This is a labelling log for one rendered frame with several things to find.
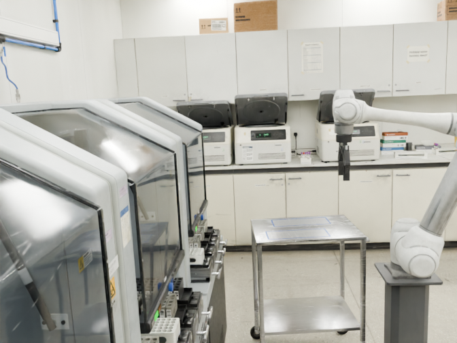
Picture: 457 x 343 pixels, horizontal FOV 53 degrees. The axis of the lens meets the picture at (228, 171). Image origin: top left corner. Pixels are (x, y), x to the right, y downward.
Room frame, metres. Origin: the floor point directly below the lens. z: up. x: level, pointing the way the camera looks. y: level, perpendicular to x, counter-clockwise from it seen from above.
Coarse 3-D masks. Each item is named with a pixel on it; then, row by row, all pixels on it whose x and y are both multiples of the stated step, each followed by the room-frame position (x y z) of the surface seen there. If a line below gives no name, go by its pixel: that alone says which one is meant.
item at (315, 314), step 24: (312, 216) 2.78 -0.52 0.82; (336, 216) 2.76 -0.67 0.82; (264, 240) 2.37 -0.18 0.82; (288, 240) 2.35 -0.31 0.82; (312, 240) 2.34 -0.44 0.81; (336, 240) 2.35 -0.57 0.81; (360, 240) 2.37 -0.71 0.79; (360, 264) 2.37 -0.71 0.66; (360, 288) 2.37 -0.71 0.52; (264, 312) 2.59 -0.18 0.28; (288, 312) 2.58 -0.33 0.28; (312, 312) 2.56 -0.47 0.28; (336, 312) 2.55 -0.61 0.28; (360, 312) 2.36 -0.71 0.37; (264, 336) 2.34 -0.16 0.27; (360, 336) 2.36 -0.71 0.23
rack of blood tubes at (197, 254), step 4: (192, 248) 2.17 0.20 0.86; (196, 248) 2.16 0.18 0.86; (200, 248) 2.16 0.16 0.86; (192, 252) 2.10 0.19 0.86; (196, 252) 2.11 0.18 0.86; (200, 252) 2.10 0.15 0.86; (192, 256) 2.07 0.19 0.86; (196, 256) 2.07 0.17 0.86; (200, 256) 2.07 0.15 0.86; (204, 256) 2.16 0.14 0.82; (192, 260) 2.15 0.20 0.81; (196, 260) 2.07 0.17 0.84; (200, 260) 2.07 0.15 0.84; (192, 264) 2.07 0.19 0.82; (196, 264) 2.07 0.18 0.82
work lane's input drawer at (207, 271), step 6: (210, 258) 2.15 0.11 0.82; (204, 264) 2.07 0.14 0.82; (210, 264) 2.09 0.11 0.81; (192, 270) 2.05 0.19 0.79; (198, 270) 2.05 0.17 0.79; (204, 270) 2.05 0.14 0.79; (210, 270) 2.07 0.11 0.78; (192, 276) 2.05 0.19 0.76; (198, 276) 2.05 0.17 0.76; (204, 276) 2.05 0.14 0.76; (210, 276) 2.06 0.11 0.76
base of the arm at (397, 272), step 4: (384, 264) 2.22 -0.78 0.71; (388, 264) 2.20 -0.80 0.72; (392, 264) 2.13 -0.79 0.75; (388, 268) 2.16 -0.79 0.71; (392, 268) 2.12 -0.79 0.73; (396, 268) 2.10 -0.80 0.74; (400, 268) 2.09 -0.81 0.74; (392, 272) 2.10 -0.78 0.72; (396, 272) 2.09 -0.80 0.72; (400, 272) 2.08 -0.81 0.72; (404, 272) 2.07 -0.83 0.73; (392, 276) 2.07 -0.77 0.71; (396, 276) 2.06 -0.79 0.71; (400, 276) 2.06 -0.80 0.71; (404, 276) 2.06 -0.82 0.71; (408, 276) 2.06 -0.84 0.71; (412, 276) 2.06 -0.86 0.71; (428, 276) 2.04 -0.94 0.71
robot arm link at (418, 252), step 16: (448, 176) 1.90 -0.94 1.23; (448, 192) 1.88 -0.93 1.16; (432, 208) 1.91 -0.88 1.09; (448, 208) 1.88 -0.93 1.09; (432, 224) 1.89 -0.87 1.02; (400, 240) 2.03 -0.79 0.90; (416, 240) 1.89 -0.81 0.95; (432, 240) 1.87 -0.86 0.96; (400, 256) 1.92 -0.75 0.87; (416, 256) 1.84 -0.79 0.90; (432, 256) 1.83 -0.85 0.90; (416, 272) 1.84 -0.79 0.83; (432, 272) 1.83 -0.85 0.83
